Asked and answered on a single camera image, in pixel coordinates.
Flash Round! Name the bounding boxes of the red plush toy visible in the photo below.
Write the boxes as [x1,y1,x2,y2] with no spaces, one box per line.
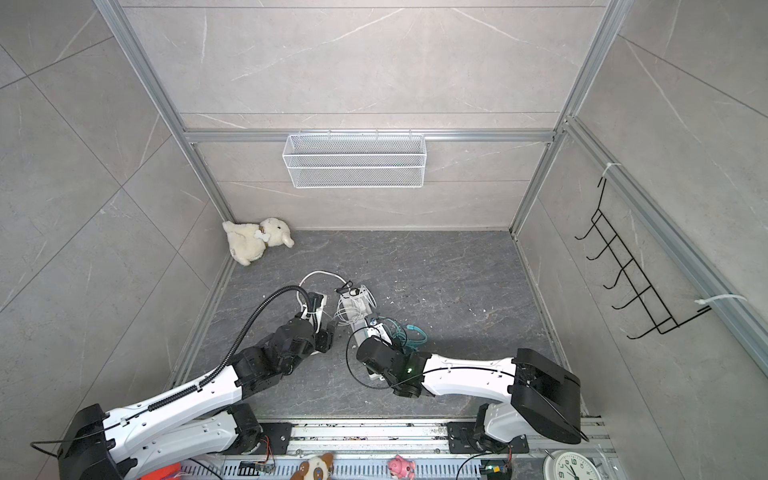
[140,463,182,480]

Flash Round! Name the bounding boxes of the white wire mesh basket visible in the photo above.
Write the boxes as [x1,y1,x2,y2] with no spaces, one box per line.
[282,133,428,189]

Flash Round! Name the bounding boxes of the white power strip colourful sockets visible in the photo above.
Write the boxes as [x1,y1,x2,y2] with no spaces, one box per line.
[337,281,390,389]

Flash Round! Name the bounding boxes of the white plush lamb toy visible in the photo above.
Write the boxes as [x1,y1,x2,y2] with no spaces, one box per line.
[222,218,295,266]

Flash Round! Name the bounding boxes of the black wire hook rack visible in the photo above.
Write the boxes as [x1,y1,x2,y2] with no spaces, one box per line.
[574,178,712,341]

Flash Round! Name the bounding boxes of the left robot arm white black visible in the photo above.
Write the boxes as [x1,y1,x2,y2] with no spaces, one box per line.
[52,285,333,479]

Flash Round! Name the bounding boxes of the teal cable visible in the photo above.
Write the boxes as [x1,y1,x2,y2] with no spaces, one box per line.
[377,316,430,352]

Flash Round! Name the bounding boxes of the pink plush toy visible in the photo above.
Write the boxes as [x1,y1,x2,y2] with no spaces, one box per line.
[387,455,416,480]

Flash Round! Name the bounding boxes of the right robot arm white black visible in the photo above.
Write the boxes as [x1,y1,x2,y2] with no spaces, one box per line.
[345,318,589,448]

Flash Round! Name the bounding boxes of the white alarm clock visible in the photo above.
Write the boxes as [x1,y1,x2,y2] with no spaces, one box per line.
[543,450,603,480]

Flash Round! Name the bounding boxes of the white charger with cable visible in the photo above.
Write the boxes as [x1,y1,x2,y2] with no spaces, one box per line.
[334,285,377,328]

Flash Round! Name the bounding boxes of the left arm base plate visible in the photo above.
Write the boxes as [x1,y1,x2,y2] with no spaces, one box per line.
[255,421,293,456]

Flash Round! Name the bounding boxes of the brown white plush dog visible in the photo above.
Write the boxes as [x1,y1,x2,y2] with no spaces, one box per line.
[290,452,335,480]

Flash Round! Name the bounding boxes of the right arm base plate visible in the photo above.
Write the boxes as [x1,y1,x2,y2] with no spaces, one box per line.
[446,421,530,455]

